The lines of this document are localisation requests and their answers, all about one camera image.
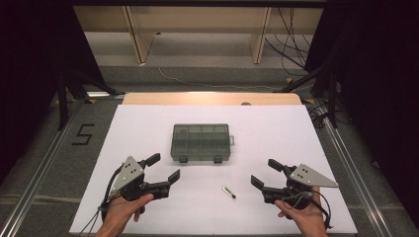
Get small black silver cylinder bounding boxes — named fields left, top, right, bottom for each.
left=221, top=186, right=237, bottom=199

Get person's left hand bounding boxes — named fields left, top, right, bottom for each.
left=95, top=193, right=155, bottom=237

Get wooden table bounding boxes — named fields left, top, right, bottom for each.
left=122, top=92, right=303, bottom=107

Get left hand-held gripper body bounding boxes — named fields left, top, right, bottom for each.
left=111, top=155, right=172, bottom=202

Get person's right hand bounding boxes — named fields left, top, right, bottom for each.
left=274, top=186, right=329, bottom=237

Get black floor cables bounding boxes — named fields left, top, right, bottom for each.
left=305, top=98, right=332, bottom=130

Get black metal stand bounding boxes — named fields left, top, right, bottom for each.
left=275, top=63, right=341, bottom=129
left=55, top=70, right=126, bottom=131

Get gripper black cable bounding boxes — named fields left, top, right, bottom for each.
left=78, top=164, right=125, bottom=236
left=310, top=189, right=334, bottom=230

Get wooden shelf unit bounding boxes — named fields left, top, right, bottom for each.
left=72, top=5, right=325, bottom=66

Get black curtain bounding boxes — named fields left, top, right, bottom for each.
left=0, top=3, right=108, bottom=186
left=304, top=4, right=419, bottom=228

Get clear grey compartment box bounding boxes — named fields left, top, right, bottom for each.
left=170, top=122, right=235, bottom=165

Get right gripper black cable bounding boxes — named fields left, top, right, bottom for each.
left=310, top=189, right=334, bottom=230

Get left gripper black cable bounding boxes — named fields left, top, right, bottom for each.
left=78, top=164, right=125, bottom=236

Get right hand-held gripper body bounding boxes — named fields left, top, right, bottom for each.
left=262, top=163, right=340, bottom=210

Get aluminium rail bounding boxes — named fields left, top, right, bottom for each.
left=321, top=117, right=394, bottom=237
left=0, top=100, right=85, bottom=237

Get bundle of black cables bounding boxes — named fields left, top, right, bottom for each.
left=264, top=7, right=312, bottom=77

